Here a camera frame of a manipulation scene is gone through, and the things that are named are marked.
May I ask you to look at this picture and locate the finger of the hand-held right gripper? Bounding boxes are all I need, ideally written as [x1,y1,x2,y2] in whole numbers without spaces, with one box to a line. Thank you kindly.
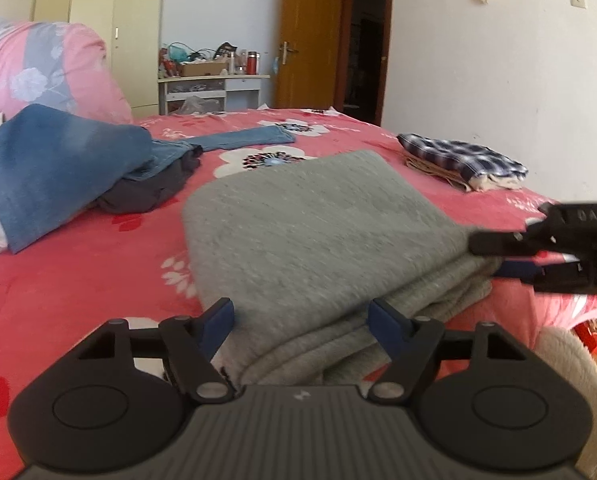
[492,259,582,292]
[467,230,555,257]

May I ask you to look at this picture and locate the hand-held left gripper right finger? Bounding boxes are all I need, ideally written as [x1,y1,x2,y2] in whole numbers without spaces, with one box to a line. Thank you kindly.
[368,298,528,405]

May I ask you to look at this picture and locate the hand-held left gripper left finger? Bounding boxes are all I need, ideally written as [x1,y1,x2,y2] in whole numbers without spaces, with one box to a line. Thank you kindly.
[78,297,236,405]

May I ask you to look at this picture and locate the navy white plaid shirt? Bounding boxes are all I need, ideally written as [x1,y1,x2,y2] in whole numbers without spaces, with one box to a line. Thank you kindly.
[397,132,530,184]

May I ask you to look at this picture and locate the grey sweater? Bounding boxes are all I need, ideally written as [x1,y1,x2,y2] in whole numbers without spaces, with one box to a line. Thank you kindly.
[181,149,505,387]

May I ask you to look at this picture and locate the red floral blanket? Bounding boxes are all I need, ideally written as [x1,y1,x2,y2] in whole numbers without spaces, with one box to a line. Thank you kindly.
[0,107,597,472]

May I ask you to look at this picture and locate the cream fleece cloth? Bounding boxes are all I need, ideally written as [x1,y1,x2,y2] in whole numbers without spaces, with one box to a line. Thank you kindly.
[535,326,597,480]

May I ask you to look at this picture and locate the dark grey garment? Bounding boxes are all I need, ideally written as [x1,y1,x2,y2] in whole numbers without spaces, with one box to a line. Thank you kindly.
[95,151,202,216]

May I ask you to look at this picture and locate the clear plastic bag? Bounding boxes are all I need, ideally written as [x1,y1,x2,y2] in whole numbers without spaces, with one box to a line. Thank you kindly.
[175,94,225,116]

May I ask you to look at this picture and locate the blue jeans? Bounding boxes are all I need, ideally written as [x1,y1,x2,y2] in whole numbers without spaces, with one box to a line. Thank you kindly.
[0,103,298,256]

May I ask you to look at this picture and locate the white shelf unit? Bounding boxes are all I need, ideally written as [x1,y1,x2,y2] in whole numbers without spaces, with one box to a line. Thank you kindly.
[157,74,272,117]

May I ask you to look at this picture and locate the cardboard box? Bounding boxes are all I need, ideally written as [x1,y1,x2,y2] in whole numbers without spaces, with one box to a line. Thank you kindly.
[179,59,230,78]

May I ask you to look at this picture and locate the wooden door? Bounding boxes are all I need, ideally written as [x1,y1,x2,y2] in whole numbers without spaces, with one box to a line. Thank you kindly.
[274,0,346,111]

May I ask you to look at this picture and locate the pink floral quilt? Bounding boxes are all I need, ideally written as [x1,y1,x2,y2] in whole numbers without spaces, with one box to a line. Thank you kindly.
[0,16,135,127]

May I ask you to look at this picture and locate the cream wardrobe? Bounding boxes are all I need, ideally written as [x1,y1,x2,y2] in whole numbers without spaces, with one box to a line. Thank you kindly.
[32,0,169,119]

